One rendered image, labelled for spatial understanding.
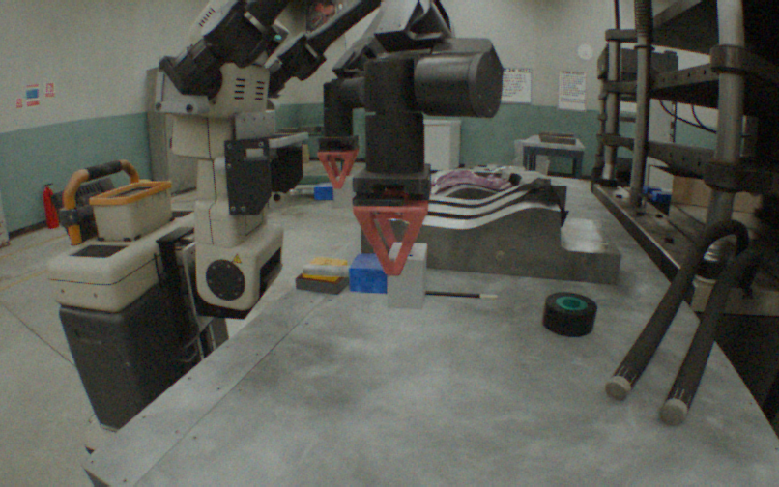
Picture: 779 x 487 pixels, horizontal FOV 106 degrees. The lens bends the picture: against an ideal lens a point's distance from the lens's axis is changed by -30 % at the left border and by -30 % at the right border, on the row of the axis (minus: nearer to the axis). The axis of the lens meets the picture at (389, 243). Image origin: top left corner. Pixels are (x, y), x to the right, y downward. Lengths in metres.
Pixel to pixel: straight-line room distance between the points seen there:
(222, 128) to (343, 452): 0.74
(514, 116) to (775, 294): 7.21
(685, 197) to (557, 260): 0.72
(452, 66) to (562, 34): 7.77
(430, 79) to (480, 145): 7.77
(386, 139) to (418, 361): 0.27
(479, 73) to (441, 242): 0.49
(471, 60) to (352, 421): 0.35
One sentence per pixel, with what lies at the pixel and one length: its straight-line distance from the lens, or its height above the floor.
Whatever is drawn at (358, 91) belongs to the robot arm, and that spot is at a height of 1.13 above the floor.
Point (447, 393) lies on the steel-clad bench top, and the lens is 0.47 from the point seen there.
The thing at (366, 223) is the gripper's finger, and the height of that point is 0.99.
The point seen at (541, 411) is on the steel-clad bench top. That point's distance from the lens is 0.47.
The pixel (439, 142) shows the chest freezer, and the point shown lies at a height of 0.56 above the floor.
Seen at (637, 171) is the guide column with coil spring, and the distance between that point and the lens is 1.70.
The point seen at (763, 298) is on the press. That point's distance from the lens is 1.08.
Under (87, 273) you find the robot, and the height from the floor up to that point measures 0.79.
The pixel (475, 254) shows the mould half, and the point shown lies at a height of 0.84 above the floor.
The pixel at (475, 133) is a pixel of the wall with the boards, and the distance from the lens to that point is 8.12.
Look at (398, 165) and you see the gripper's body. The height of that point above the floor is 1.04.
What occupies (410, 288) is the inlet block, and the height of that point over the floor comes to 0.92.
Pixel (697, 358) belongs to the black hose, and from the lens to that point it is 0.55.
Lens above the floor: 1.09
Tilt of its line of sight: 18 degrees down
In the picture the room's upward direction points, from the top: straight up
